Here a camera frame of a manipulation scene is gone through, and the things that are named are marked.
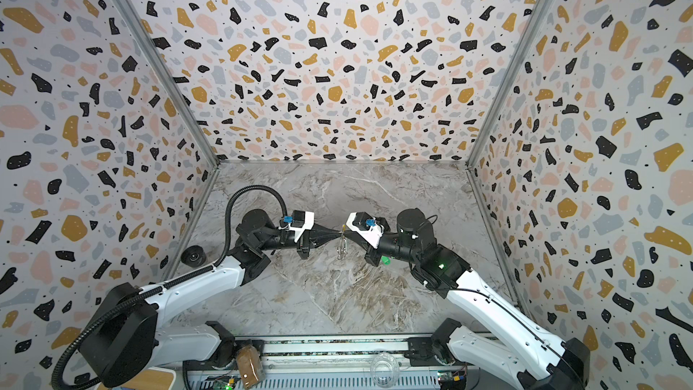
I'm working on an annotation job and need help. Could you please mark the brown circuit box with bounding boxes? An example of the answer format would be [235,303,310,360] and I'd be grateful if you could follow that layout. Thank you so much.
[236,344,265,390]

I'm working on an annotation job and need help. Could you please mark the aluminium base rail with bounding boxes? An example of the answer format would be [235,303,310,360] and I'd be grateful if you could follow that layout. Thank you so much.
[178,332,559,390]

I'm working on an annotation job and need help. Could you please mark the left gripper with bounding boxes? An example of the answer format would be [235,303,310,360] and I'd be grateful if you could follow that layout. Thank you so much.
[261,223,342,262]

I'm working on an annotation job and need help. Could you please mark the wooden board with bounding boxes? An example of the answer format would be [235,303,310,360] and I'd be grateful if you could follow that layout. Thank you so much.
[117,368,177,390]

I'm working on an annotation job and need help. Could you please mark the black corrugated cable conduit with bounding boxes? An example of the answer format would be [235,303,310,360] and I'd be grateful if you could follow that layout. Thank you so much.
[51,183,289,390]

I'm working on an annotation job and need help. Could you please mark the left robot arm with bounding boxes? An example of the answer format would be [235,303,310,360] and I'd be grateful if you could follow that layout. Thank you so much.
[79,209,341,388]

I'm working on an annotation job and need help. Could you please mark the black round lens cap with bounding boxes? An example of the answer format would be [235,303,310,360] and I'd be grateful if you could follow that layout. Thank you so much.
[180,246,207,268]

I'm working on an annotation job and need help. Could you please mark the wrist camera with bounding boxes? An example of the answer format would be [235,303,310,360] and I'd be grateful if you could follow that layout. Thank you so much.
[280,211,315,243]
[346,211,385,250]

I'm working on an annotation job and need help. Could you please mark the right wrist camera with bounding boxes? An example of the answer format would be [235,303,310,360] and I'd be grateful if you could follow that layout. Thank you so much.
[346,211,385,250]

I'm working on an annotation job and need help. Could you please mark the steel split keyring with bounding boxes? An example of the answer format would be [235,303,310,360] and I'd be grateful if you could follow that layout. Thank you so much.
[337,233,348,261]

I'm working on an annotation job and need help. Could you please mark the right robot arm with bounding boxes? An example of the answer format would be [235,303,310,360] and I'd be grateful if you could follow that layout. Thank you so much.
[344,209,590,389]

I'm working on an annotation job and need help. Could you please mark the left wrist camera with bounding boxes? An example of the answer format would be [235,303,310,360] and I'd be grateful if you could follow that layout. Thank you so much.
[280,211,315,243]

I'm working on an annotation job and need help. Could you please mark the clear glass jar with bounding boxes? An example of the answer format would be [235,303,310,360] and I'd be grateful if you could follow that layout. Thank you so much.
[370,352,400,388]

